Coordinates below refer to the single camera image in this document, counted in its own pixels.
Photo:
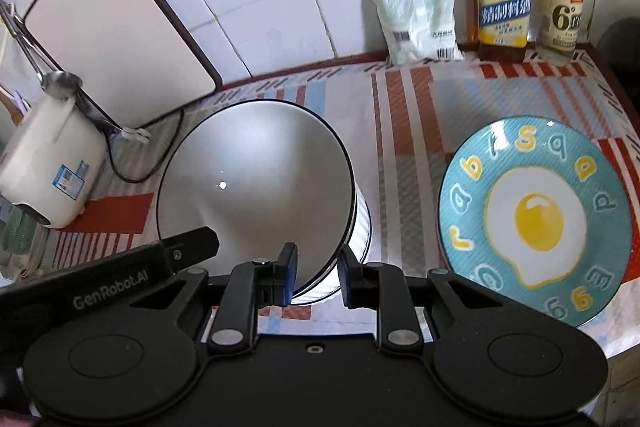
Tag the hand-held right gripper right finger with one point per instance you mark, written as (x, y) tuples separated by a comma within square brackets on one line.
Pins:
[(345, 281)]

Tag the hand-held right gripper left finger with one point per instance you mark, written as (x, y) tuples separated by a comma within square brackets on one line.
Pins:
[(288, 276)]

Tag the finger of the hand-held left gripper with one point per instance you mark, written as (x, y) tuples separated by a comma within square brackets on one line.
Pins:
[(195, 247)]

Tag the blue fried egg plate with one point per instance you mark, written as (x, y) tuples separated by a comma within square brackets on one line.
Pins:
[(535, 217)]

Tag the green ribbed item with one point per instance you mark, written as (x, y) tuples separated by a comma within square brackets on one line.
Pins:
[(22, 232)]

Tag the white rice cooker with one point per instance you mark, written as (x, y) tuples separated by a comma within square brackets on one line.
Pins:
[(50, 162)]

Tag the striped patterned table mat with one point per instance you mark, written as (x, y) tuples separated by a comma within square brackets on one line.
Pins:
[(400, 117)]

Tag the metal spoon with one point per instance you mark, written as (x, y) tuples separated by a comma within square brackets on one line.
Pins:
[(60, 82)]

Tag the beige cutting board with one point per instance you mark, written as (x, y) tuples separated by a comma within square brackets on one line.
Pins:
[(120, 27)]

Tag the white bag red print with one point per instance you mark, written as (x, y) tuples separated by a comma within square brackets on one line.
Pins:
[(395, 12)]

